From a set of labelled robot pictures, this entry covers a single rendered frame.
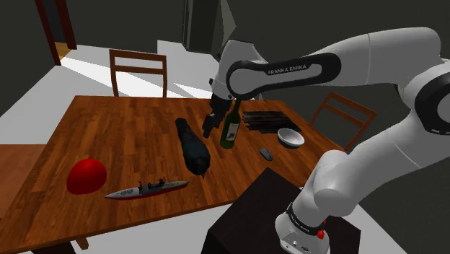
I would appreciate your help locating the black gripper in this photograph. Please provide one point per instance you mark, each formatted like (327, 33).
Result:
(220, 104)

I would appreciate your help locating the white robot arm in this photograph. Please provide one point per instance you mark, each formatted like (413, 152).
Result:
(386, 140)

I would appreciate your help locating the green wine bottle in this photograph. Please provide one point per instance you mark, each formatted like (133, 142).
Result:
(230, 132)

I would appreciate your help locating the black bird figure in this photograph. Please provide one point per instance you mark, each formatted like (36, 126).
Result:
(192, 147)

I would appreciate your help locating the black slatted mat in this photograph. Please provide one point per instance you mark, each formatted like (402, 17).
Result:
(270, 121)

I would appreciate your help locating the grey remote control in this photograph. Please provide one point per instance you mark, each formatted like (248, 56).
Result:
(266, 154)

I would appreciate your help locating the white bowl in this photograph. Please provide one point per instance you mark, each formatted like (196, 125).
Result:
(291, 139)

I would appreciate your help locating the grey toy warship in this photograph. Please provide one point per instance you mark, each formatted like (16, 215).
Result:
(147, 190)

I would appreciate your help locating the brown wooden chair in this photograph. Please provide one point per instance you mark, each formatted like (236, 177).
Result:
(346, 112)
(139, 68)

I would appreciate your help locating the dark robot stand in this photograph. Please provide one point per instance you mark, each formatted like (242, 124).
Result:
(253, 214)

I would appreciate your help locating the brown wooden table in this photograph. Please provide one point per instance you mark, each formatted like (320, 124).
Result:
(116, 137)

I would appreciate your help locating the red dome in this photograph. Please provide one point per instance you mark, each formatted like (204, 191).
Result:
(86, 177)

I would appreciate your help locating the brown wooden seat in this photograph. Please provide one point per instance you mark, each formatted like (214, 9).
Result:
(17, 172)

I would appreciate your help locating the dark red door frame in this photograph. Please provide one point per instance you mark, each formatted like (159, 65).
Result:
(65, 24)

